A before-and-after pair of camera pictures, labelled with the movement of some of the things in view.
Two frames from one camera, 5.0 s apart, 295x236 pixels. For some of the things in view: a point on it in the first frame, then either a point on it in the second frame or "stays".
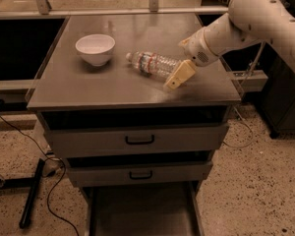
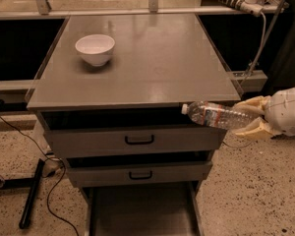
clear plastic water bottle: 151,64 to 216,115
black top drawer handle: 148,142 stays
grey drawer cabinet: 143,152 stays
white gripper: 196,50 to 282,112
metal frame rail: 152,10 stays
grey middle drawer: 106,172 stays
